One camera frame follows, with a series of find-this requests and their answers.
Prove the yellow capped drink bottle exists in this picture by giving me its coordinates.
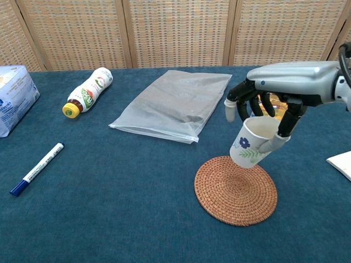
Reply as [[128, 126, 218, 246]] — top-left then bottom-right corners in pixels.
[[61, 67, 114, 119]]

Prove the white floral paper cup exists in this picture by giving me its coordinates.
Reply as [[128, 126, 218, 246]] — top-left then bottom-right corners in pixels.
[[229, 117, 281, 169]]

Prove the translucent zip plastic bag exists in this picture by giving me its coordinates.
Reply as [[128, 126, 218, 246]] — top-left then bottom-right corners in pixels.
[[108, 70, 233, 144]]

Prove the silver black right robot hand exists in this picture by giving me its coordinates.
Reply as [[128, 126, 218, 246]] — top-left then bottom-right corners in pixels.
[[224, 60, 342, 154]]

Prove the woven wooden folding screen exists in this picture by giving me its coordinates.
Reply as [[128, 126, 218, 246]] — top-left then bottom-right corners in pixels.
[[0, 0, 351, 72]]

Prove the blue white marker pen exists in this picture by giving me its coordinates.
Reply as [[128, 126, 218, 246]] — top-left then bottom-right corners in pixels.
[[9, 142, 65, 197]]

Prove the colourful small package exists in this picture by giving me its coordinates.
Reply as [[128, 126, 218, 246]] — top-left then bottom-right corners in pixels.
[[250, 92, 289, 121]]

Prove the round woven rattan coaster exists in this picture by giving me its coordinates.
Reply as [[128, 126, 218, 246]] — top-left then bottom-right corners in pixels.
[[194, 156, 279, 227]]

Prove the blue tablecloth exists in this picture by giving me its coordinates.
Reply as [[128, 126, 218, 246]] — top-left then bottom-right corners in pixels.
[[0, 65, 351, 263]]

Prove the white blue tissue pack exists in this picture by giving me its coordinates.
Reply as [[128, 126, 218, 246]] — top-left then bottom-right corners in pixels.
[[0, 65, 41, 139]]

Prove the white paper sheet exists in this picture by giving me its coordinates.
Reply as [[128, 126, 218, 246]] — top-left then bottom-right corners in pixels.
[[326, 150, 351, 182]]

